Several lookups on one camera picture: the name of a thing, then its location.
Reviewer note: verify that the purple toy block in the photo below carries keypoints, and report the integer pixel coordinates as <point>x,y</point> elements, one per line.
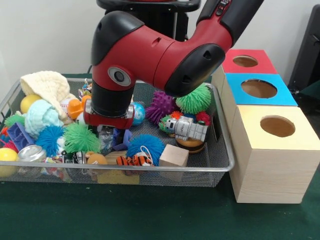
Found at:
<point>121,140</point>

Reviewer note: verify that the dark green table cloth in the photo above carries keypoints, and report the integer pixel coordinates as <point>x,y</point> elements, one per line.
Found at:
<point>150,215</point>

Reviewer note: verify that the blue spiky ball with eyes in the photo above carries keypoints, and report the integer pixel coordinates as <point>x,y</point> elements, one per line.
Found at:
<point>49,140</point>

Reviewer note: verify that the plain yellow ball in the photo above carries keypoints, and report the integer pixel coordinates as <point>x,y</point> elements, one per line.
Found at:
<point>7,161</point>

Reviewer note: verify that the green spiky ball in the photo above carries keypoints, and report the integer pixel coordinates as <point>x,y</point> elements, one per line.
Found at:
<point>81,138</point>

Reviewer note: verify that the light teal knitted cloth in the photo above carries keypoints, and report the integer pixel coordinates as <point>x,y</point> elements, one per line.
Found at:
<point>42,117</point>

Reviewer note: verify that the black chair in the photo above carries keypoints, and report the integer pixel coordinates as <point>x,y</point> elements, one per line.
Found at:
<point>307,50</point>

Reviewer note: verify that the shallow clear mesh bin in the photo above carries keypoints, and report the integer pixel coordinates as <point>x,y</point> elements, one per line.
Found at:
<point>222,167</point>

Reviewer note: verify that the clear crumpled plastic packet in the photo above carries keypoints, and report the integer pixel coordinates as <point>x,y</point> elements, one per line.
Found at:
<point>105,141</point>

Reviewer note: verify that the silver metal can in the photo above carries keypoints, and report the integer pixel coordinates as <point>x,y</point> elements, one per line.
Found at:
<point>31,153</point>

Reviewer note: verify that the orange toy building block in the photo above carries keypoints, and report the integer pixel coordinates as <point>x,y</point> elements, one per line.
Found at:
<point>76,107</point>

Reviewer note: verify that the toy hamburger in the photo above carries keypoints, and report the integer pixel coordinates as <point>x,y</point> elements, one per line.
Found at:
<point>190,145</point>

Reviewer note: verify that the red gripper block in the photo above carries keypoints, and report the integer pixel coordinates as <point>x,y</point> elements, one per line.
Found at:
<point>107,121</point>

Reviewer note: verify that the green furry ball with eyes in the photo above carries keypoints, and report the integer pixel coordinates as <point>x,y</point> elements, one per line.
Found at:
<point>195,101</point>

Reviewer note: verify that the silver toy robot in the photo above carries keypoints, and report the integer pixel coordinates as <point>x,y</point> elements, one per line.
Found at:
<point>190,130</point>

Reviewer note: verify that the yellow smiley face ball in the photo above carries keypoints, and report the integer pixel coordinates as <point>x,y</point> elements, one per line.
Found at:
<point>29,103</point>

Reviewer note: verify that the cream knitted cloth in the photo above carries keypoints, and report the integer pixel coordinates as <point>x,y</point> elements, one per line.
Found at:
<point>47,87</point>

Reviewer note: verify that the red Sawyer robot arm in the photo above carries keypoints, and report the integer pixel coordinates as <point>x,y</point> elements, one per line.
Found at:
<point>150,55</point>

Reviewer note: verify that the small wooden block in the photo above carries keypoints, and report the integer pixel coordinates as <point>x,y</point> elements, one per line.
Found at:
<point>174,156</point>

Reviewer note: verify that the globe print ball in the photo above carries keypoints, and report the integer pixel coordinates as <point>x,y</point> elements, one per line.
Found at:
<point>138,114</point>

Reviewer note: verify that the wooden box with three holes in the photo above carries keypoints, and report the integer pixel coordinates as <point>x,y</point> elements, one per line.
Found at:
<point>270,170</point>

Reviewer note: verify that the purple spiky ball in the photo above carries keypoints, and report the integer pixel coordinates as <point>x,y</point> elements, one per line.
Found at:
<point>160,107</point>

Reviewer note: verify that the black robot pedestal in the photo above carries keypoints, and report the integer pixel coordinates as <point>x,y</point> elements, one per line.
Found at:
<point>165,12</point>

